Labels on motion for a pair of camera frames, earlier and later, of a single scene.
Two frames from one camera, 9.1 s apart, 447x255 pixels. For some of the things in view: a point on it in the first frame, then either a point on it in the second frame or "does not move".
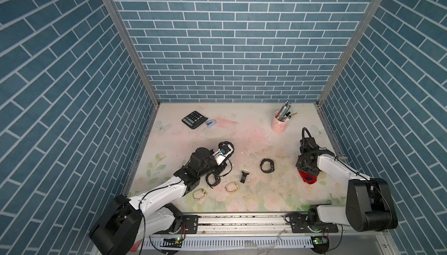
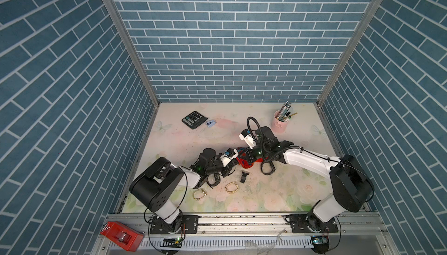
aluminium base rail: x=212 y=232 does not move
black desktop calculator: x=194 y=119 does not move
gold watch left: x=198 y=198 does not move
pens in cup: x=284 y=114 does not move
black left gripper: x=220 y=167 -> x=228 y=168
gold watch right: x=231 y=192 does not move
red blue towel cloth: x=308 y=179 -> x=244 y=160
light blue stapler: x=210 y=123 does not move
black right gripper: x=301 y=157 -> x=250 y=158
